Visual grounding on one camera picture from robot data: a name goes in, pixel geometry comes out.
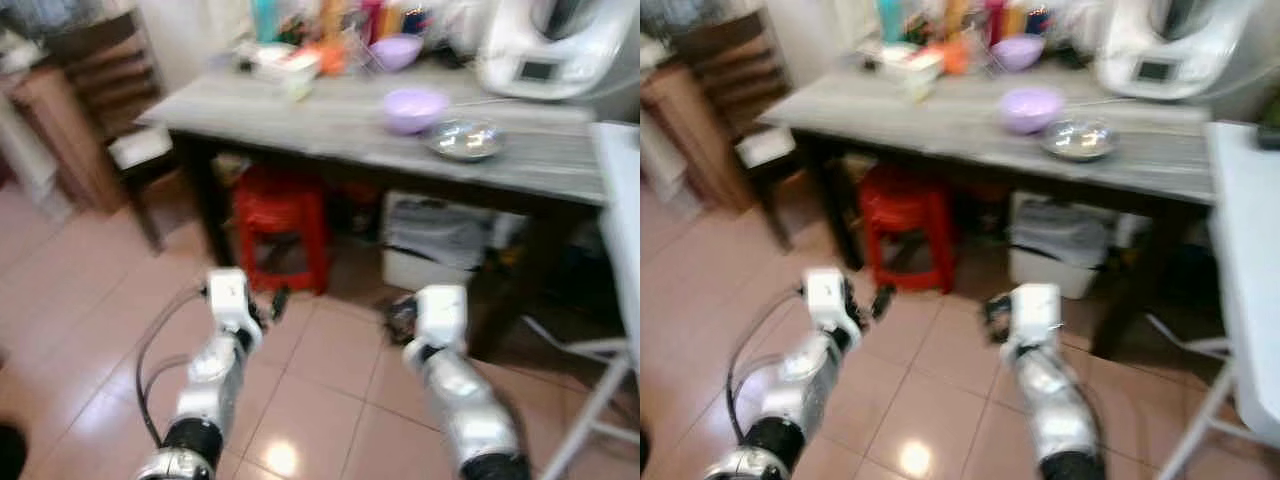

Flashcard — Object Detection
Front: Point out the white storage box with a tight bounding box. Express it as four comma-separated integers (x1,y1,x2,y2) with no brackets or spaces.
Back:
379,189,503,294
1006,191,1123,300

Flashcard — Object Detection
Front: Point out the red plastic stool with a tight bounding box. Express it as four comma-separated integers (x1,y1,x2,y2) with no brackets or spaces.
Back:
231,164,332,297
856,164,957,295

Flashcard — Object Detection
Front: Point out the white seat cushion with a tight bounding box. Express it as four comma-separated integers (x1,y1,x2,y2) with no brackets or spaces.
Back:
107,127,174,170
734,127,797,170

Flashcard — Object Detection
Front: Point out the grey wooden table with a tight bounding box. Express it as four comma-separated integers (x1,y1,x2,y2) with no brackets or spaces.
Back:
757,58,1217,363
137,58,613,363

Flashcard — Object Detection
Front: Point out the shiny metal bowl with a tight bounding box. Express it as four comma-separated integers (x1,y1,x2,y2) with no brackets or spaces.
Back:
424,117,507,164
1039,117,1120,164

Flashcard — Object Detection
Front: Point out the purple bowl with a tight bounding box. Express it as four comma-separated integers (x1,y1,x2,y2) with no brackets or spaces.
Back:
367,33,425,74
997,86,1066,136
989,34,1047,74
381,87,451,137

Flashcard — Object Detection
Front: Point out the brown wooden cabinet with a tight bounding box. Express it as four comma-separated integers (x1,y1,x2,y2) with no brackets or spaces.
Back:
0,64,123,217
640,64,743,217

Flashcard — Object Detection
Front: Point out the white food container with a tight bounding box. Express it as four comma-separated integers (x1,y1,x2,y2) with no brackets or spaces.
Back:
249,41,324,87
879,41,947,87

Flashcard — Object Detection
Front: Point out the white folding table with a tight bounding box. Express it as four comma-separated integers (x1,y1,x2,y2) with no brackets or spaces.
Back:
520,121,641,480
1148,121,1280,480

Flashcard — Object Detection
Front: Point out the orange packet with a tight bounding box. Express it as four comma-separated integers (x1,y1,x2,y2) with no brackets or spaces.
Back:
939,39,974,77
317,39,350,77

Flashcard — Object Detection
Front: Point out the dark wooden chair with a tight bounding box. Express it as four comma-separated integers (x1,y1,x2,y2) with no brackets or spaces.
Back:
664,8,813,253
44,8,197,253

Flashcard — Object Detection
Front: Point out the teal bottle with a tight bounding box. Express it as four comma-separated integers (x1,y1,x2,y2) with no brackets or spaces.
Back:
249,0,284,44
874,0,907,44

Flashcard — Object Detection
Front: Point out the white kitchen appliance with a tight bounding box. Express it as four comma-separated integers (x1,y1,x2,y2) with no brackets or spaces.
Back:
1092,0,1273,103
475,0,641,103

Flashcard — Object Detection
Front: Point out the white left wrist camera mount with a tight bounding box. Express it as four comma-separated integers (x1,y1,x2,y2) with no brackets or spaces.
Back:
204,267,252,337
802,266,852,337

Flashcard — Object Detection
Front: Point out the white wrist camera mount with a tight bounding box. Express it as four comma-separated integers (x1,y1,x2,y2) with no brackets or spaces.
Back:
412,285,469,351
204,267,252,337
802,266,852,337
1009,283,1064,347

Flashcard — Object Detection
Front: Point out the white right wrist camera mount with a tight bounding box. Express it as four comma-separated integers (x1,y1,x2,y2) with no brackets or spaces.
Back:
412,285,469,351
1009,283,1064,347

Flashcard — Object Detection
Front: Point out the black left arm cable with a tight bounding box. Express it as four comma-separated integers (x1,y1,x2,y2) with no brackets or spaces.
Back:
134,284,211,447
724,284,807,443

